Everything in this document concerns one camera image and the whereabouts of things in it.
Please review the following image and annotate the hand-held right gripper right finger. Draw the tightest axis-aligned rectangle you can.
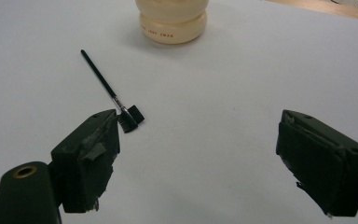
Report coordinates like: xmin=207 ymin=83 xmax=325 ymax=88
xmin=275 ymin=108 xmax=358 ymax=217

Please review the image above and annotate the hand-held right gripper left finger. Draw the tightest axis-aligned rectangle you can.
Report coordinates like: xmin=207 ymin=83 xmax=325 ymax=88
xmin=50 ymin=108 xmax=121 ymax=214

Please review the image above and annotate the thin black paintbrush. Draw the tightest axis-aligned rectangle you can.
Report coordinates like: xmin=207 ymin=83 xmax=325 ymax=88
xmin=79 ymin=49 xmax=145 ymax=134

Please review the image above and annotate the cream ceramic cup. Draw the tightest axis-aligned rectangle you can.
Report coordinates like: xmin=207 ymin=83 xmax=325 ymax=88
xmin=134 ymin=0 xmax=211 ymax=46

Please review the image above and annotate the white board sheet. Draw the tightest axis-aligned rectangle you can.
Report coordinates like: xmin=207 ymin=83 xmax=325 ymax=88
xmin=0 ymin=0 xmax=358 ymax=224

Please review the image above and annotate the wooden table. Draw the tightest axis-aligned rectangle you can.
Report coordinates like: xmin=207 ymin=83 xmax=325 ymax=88
xmin=264 ymin=0 xmax=358 ymax=23

